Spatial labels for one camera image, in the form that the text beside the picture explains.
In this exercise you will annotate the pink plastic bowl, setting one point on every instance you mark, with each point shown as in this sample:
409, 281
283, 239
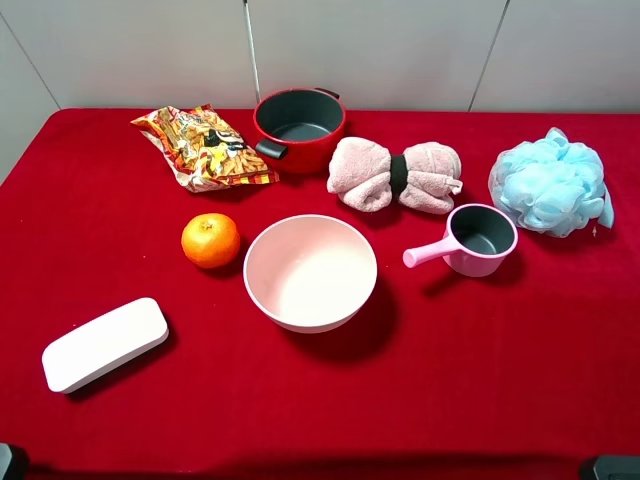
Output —
310, 273

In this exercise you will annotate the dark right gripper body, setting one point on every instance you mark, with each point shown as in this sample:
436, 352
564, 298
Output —
611, 467

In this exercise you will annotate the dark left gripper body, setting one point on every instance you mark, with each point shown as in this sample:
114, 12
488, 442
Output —
14, 462

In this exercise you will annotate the red cooking pot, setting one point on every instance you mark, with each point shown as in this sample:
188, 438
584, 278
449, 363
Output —
299, 128

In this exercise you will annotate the pink handled saucepan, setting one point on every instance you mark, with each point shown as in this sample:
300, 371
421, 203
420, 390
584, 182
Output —
476, 240

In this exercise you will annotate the white rectangular case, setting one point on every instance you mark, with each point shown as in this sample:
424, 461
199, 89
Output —
103, 344

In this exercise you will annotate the pink rolled towel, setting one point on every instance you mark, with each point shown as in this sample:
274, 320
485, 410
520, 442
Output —
367, 177

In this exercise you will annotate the red velvet tablecloth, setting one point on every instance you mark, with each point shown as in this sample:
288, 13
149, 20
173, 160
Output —
522, 374

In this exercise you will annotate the blue mesh bath sponge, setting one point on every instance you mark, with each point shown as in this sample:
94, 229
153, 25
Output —
551, 186

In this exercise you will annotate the orange snack bag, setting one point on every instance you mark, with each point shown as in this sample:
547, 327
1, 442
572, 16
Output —
203, 151

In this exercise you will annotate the orange mandarin fruit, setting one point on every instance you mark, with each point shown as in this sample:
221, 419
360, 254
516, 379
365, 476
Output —
211, 240

